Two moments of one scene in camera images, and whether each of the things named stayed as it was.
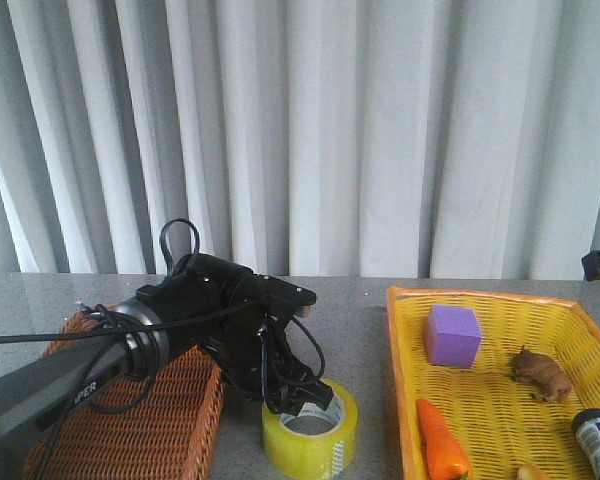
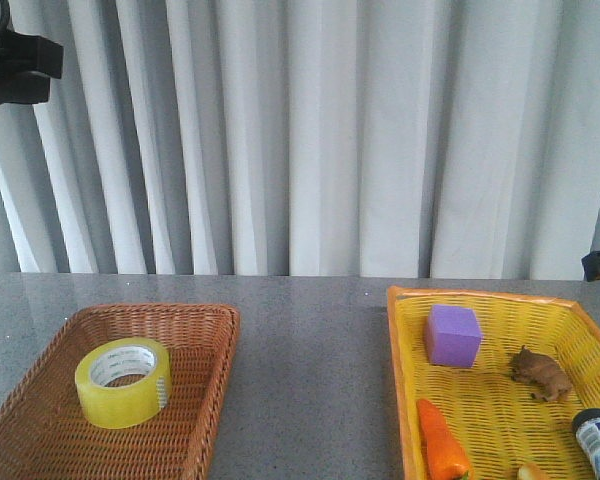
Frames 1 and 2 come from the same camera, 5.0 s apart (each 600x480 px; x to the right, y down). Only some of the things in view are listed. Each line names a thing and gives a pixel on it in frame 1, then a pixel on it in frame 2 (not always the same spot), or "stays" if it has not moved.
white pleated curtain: [457, 139] stays
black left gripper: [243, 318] → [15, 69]
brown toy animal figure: [542, 376] stays
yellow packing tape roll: [314, 457] → [124, 382]
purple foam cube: [453, 336] stays
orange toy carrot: [447, 459] stays
